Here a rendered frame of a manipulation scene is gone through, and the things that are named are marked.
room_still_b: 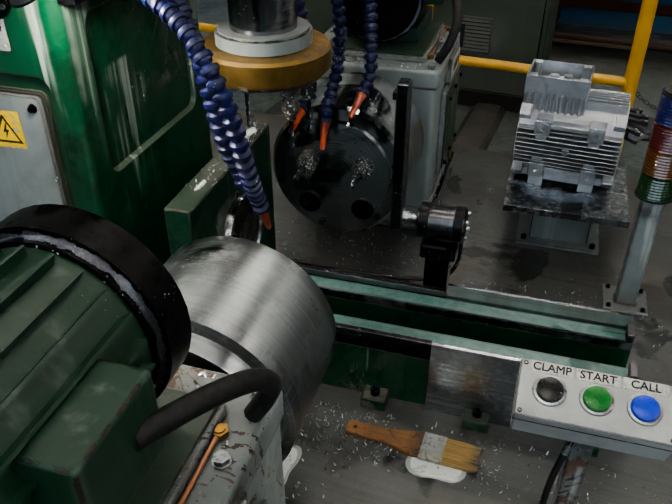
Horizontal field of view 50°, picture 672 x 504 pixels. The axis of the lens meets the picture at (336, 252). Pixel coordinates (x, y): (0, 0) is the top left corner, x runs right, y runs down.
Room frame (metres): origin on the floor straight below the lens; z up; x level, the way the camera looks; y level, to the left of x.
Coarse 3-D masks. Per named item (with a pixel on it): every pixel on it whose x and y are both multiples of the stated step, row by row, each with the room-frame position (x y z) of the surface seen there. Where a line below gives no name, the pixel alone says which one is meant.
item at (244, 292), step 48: (240, 240) 0.73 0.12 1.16; (192, 288) 0.63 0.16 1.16; (240, 288) 0.64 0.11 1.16; (288, 288) 0.67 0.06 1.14; (192, 336) 0.57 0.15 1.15; (240, 336) 0.57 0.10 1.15; (288, 336) 0.61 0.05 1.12; (336, 336) 0.70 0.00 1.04; (288, 384) 0.56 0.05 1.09; (288, 432) 0.55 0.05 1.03
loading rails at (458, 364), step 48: (336, 288) 0.96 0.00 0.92; (384, 288) 0.96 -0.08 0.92; (432, 288) 0.95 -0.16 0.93; (384, 336) 0.83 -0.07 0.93; (432, 336) 0.84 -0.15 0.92; (480, 336) 0.89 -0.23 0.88; (528, 336) 0.87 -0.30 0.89; (576, 336) 0.85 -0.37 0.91; (624, 336) 0.84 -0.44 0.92; (336, 384) 0.85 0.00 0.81; (384, 384) 0.83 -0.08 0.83; (432, 384) 0.80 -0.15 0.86; (480, 384) 0.78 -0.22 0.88
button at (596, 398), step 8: (584, 392) 0.57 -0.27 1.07; (592, 392) 0.57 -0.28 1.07; (600, 392) 0.57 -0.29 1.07; (608, 392) 0.57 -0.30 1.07; (584, 400) 0.56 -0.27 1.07; (592, 400) 0.56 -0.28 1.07; (600, 400) 0.56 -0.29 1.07; (608, 400) 0.56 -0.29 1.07; (592, 408) 0.55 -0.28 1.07; (600, 408) 0.55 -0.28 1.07; (608, 408) 0.55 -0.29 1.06
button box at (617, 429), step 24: (528, 360) 0.61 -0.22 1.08; (528, 384) 0.59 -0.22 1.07; (576, 384) 0.58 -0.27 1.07; (600, 384) 0.58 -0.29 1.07; (624, 384) 0.58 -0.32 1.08; (648, 384) 0.57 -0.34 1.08; (528, 408) 0.56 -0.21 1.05; (552, 408) 0.56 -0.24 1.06; (576, 408) 0.56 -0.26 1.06; (624, 408) 0.55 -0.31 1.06; (528, 432) 0.57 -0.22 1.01; (552, 432) 0.56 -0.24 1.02; (576, 432) 0.54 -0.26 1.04; (600, 432) 0.53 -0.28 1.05; (624, 432) 0.53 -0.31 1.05; (648, 432) 0.53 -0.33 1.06; (648, 456) 0.53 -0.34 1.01
